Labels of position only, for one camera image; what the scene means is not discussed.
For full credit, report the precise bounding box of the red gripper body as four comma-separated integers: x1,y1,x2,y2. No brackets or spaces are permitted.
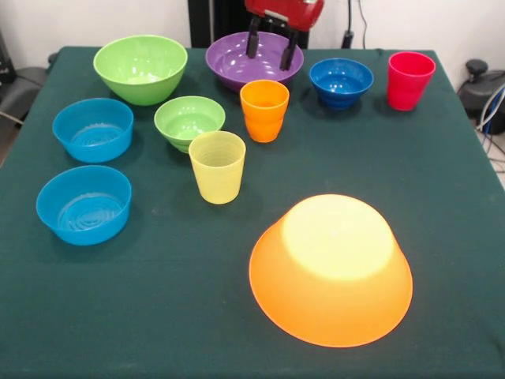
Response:
244,0,325,32

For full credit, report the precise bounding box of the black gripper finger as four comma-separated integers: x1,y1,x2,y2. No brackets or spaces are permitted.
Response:
245,15,262,59
279,27,300,72

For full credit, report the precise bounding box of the large green bowl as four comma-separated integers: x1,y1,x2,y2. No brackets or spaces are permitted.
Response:
92,35,189,107

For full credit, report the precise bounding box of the large orange bowl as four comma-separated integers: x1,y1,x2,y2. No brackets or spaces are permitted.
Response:
248,193,414,349

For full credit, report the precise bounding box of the purple bowl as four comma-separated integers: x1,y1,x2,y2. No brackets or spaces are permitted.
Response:
205,31,305,94

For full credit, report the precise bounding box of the dark blue bowl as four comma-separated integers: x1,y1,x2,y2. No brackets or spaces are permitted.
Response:
309,58,375,110

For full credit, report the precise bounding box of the orange cup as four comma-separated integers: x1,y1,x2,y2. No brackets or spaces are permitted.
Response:
239,80,290,144

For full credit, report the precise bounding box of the small green bowl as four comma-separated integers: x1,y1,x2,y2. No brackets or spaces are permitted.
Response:
153,95,226,154

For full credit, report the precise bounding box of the red cup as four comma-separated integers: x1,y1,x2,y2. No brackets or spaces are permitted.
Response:
387,51,437,112

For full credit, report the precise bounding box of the yellow cup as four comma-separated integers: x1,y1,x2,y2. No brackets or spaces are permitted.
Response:
187,130,247,205

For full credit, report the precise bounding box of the light blue bowl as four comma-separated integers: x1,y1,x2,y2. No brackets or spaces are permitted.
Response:
52,97,135,164
36,165,133,246

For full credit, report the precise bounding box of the dark green tablecloth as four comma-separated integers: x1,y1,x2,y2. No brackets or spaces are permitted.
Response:
0,46,505,379

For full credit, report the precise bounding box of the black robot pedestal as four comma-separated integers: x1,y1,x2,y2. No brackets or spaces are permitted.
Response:
188,0,312,49

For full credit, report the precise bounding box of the bundle of floor cables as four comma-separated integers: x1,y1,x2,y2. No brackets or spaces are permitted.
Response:
475,86,505,174

